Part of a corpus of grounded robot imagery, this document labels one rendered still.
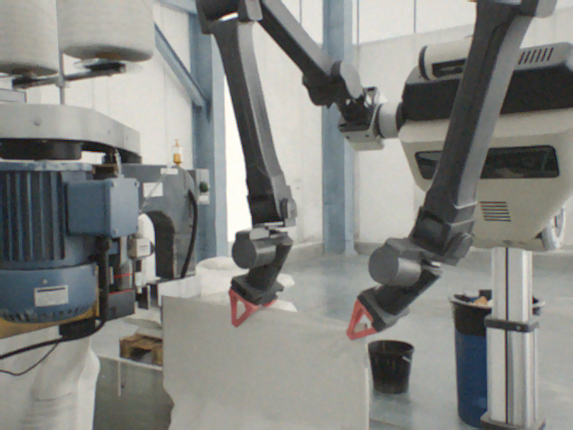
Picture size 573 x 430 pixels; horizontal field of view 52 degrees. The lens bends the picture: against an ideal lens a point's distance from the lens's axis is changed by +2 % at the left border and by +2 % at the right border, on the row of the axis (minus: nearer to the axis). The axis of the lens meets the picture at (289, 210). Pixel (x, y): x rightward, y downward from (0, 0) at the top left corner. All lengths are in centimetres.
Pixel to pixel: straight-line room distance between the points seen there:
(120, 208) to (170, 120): 617
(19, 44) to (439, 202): 85
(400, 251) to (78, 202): 49
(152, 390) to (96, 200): 104
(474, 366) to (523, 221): 190
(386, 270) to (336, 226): 906
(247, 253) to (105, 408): 117
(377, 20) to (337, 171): 256
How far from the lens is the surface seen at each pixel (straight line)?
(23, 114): 94
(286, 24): 119
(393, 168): 969
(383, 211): 978
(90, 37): 107
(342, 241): 989
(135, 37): 108
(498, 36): 81
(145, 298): 136
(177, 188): 139
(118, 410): 202
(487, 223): 146
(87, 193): 93
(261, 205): 106
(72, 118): 95
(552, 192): 135
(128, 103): 668
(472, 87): 83
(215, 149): 707
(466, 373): 330
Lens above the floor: 130
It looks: 3 degrees down
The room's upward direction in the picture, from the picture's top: 1 degrees counter-clockwise
